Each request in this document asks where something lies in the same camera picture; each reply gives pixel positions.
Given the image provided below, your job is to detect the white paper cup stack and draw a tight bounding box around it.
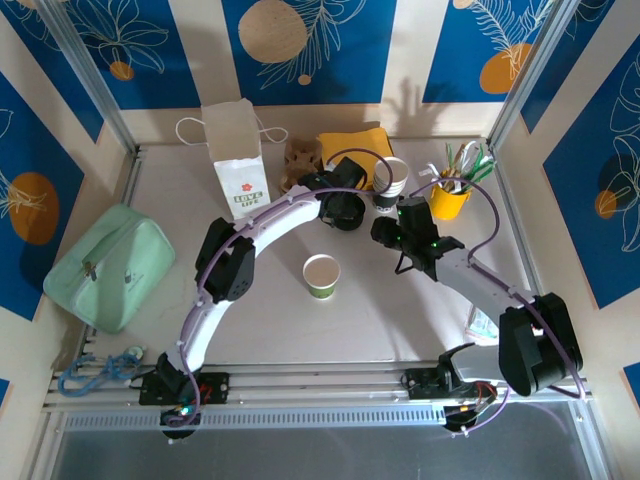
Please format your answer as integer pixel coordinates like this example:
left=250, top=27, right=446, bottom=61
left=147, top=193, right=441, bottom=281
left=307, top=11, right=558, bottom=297
left=370, top=156, right=411, bottom=217

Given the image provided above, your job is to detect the white paper takeout bag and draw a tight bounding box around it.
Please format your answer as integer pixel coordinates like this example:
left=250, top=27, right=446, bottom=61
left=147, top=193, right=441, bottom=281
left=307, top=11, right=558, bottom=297
left=174, top=98, right=290, bottom=220

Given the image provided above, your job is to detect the cardboard cup carrier stack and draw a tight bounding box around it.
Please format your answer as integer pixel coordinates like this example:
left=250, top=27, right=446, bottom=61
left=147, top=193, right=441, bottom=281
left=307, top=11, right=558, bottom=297
left=278, top=139, right=324, bottom=197

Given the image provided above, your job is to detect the green paper coffee cup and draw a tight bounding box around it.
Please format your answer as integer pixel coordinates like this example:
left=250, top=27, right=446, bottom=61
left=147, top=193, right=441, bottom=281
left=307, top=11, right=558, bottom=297
left=301, top=253, right=342, bottom=301

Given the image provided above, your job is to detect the yellow utensil holder cup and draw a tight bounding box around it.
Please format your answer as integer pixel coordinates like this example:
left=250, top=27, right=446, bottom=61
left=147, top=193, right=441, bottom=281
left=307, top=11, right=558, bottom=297
left=428, top=175, right=472, bottom=222

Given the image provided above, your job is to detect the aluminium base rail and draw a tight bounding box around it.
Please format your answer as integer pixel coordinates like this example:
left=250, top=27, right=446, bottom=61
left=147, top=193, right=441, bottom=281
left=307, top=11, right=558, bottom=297
left=42, top=359, right=594, bottom=409

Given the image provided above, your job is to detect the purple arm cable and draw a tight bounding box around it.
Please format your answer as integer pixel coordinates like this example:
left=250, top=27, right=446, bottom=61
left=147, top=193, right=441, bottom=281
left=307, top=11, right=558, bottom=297
left=162, top=148, right=384, bottom=444
left=409, top=179, right=589, bottom=441

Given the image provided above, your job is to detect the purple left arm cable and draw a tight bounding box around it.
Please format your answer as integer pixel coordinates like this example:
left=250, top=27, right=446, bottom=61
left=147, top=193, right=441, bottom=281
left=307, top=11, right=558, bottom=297
left=162, top=148, right=384, bottom=444

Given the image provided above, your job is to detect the yellow napkin stack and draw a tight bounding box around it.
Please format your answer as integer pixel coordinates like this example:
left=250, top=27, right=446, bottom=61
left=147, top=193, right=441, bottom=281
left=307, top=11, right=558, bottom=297
left=317, top=126, right=394, bottom=194

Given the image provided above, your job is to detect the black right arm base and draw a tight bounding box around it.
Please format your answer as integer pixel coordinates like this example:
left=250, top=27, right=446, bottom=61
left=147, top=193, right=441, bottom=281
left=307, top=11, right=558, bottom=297
left=403, top=367, right=501, bottom=401

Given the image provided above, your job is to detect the mint green zipper pouch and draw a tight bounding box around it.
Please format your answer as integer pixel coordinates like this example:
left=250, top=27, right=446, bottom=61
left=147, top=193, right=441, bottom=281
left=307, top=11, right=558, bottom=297
left=42, top=203, right=177, bottom=335

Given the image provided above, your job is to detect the aluminium frame post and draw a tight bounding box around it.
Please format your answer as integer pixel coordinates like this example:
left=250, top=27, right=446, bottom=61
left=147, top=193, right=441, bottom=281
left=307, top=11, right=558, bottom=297
left=487, top=0, right=574, bottom=151
left=37, top=0, right=141, bottom=156

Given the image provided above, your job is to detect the grey slotted cable duct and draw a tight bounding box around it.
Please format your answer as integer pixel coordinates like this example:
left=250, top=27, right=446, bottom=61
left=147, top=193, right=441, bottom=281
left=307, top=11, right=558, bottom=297
left=62, top=405, right=449, bottom=432

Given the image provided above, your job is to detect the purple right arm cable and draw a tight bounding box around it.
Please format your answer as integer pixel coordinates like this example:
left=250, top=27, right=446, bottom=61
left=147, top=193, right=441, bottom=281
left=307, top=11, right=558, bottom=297
left=409, top=179, right=589, bottom=441

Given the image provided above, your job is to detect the clear plastic wipes packet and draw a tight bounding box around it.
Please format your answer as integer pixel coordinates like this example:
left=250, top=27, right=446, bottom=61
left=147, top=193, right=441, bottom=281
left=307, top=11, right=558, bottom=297
left=464, top=302, right=501, bottom=346

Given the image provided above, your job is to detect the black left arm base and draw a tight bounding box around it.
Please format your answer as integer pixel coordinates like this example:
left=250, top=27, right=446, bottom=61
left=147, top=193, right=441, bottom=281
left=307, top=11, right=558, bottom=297
left=138, top=370, right=232, bottom=407

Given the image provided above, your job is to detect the grey metal sheet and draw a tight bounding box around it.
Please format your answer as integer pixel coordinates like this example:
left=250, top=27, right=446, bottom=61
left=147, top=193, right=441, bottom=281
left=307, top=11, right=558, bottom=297
left=29, top=402, right=601, bottom=480

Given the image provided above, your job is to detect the blue rope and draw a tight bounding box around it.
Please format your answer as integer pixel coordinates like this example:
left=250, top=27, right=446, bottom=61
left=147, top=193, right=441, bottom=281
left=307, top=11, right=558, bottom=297
left=58, top=349, right=141, bottom=399

